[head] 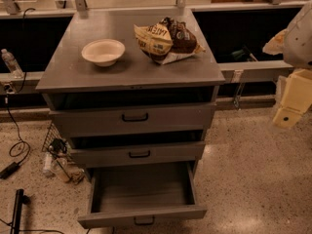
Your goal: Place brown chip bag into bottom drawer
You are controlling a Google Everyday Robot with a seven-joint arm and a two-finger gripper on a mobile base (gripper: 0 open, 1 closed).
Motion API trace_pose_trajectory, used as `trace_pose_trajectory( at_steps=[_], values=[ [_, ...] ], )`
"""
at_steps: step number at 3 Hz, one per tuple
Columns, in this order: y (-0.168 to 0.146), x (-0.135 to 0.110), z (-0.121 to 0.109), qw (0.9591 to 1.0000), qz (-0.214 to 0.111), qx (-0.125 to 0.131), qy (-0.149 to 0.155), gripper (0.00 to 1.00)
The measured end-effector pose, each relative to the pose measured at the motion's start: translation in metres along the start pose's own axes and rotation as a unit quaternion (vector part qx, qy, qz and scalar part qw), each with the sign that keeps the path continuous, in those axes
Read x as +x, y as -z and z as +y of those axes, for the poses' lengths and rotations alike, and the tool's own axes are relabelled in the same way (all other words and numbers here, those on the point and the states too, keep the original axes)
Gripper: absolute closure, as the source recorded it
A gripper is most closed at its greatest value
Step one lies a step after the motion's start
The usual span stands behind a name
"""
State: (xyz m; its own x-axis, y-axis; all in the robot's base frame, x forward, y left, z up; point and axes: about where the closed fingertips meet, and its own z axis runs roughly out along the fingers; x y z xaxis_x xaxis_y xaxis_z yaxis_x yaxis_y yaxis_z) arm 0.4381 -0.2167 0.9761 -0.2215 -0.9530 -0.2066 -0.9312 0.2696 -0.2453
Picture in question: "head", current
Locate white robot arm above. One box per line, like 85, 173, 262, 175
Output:
262, 1, 312, 129

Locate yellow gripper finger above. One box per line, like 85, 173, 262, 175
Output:
273, 107, 302, 129

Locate black power cable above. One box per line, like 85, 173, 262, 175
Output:
4, 7, 37, 166

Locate white paper bowl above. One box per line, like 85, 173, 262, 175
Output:
81, 39, 125, 67

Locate middle grey drawer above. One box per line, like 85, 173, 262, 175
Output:
70, 141, 205, 168

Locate black power adapter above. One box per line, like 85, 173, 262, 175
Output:
0, 162, 20, 179

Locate grey drawer cabinet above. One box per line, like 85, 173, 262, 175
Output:
35, 8, 226, 180

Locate green tool in background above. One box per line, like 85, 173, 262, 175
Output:
230, 46, 257, 61

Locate clear plastic water bottle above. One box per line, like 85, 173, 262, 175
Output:
1, 49, 24, 79

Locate black stand on floor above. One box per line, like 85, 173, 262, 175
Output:
10, 189, 30, 234

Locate wire mesh basket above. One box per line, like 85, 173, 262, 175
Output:
42, 123, 65, 153

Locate brown chip bag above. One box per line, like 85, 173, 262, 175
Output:
134, 18, 206, 65

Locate grey drawer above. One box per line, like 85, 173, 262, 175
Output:
78, 162, 207, 229
70, 141, 205, 168
51, 103, 215, 137

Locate top grey drawer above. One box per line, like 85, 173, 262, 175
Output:
51, 103, 215, 137

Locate clear bottle on floor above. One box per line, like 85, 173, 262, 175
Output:
43, 152, 54, 177

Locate bottom grey drawer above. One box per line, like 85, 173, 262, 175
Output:
78, 162, 207, 229

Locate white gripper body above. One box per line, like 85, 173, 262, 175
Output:
276, 69, 312, 114

